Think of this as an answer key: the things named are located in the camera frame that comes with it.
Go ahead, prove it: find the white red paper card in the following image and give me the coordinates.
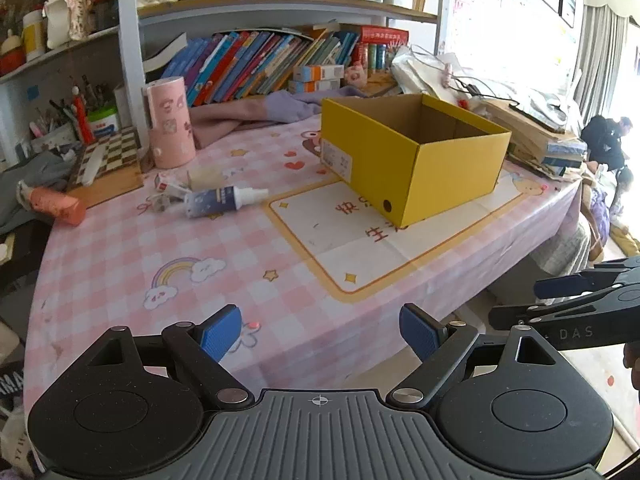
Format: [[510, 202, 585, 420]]
[[154, 172, 192, 200]]

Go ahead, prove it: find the beige foam block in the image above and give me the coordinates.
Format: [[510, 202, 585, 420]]
[[186, 166, 226, 192]]

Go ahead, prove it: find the stack of old books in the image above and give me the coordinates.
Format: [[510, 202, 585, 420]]
[[475, 100, 587, 180]]

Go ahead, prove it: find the pink checked tablecloth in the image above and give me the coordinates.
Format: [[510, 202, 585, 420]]
[[24, 118, 579, 405]]

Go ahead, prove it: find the white small plug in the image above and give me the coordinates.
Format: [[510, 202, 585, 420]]
[[146, 193, 176, 212]]

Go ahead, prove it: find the yellow cardboard box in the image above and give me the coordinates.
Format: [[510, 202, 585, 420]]
[[320, 94, 511, 228]]

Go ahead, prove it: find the wooden chess board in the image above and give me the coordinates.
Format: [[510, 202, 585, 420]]
[[66, 128, 143, 208]]

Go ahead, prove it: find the orange pink bottle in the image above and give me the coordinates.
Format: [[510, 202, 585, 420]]
[[16, 181, 86, 226]]

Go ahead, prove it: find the pink cylinder container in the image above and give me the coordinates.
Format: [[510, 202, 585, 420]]
[[145, 77, 196, 169]]

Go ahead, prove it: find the pink purple cloth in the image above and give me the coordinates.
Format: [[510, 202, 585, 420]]
[[190, 87, 366, 150]]

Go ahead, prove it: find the grey clothing pile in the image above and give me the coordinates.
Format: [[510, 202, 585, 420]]
[[0, 152, 75, 235]]

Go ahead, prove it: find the red figurine pen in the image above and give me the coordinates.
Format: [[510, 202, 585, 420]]
[[72, 86, 96, 145]]

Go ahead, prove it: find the white tote bag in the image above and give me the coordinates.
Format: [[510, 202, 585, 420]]
[[390, 46, 482, 107]]

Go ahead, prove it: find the orange white box lower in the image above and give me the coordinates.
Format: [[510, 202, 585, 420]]
[[288, 79, 342, 93]]

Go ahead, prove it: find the orange white box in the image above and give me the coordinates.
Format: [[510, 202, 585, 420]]
[[288, 79, 342, 93], [292, 65, 345, 82]]

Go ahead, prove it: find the pink pig plush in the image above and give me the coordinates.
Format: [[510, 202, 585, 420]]
[[344, 62, 368, 89]]

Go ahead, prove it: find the orange white box upper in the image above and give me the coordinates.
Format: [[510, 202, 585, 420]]
[[292, 65, 345, 82]]

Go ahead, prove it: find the red thick dictionary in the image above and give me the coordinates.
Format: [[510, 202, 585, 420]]
[[352, 25, 409, 46]]

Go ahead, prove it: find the white rabbit figurine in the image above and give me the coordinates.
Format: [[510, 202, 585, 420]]
[[43, 0, 91, 50]]

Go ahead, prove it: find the white shelf post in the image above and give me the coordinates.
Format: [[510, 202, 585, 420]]
[[117, 0, 150, 158]]

